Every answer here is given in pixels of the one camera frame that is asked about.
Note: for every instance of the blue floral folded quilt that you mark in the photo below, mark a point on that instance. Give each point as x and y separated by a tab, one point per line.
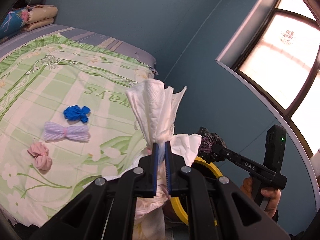
14	22

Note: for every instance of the arched window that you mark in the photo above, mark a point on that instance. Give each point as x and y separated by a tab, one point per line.
276	52

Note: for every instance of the yellow rimmed black trash bin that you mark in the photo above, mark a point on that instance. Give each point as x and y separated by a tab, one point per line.
199	193

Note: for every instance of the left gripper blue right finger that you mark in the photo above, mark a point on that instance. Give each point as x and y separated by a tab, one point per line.
168	164

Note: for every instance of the black bag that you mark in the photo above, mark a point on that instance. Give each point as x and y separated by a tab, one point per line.
208	140

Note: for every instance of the beige folded quilt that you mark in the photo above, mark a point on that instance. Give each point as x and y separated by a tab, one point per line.
40	16

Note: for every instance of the purple foam net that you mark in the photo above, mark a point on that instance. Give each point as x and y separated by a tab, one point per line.
53	132

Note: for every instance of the bed with grey headboard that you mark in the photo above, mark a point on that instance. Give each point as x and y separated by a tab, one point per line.
43	72

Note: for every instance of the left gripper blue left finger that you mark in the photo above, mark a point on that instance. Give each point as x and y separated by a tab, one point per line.
154	167

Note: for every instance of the person right hand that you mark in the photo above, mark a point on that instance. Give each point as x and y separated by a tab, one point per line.
272	194

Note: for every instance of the green floral bed quilt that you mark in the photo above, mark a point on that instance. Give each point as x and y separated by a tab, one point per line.
104	209

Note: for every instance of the pink cloth bundle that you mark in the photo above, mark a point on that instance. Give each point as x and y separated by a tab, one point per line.
40	154

